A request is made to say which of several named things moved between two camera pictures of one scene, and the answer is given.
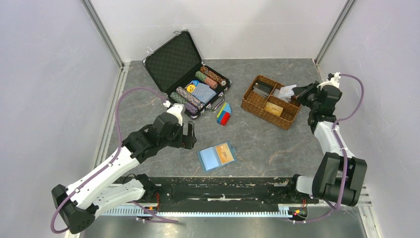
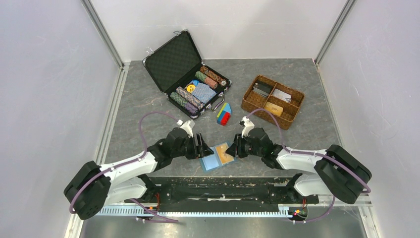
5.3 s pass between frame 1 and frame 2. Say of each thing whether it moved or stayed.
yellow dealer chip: stayed
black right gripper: moved
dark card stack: stayed
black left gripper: moved
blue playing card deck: stayed
